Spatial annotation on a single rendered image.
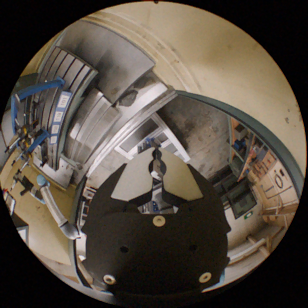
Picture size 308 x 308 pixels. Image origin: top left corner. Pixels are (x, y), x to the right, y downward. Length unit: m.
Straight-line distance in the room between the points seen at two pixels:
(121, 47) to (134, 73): 0.20
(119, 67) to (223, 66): 0.52
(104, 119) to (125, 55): 0.48
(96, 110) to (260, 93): 0.77
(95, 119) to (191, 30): 0.72
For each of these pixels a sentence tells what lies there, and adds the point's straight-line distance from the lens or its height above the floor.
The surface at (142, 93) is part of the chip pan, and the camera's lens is 0.70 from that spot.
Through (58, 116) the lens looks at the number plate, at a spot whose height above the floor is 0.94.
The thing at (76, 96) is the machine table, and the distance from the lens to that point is 0.62.
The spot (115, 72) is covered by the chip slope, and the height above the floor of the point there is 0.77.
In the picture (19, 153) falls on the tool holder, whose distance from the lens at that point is 0.64.
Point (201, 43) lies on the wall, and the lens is 0.22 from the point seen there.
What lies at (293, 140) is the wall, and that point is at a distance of 0.18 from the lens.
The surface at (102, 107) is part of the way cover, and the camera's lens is 0.71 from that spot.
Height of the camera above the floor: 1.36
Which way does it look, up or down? 47 degrees down
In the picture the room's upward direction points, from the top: 171 degrees clockwise
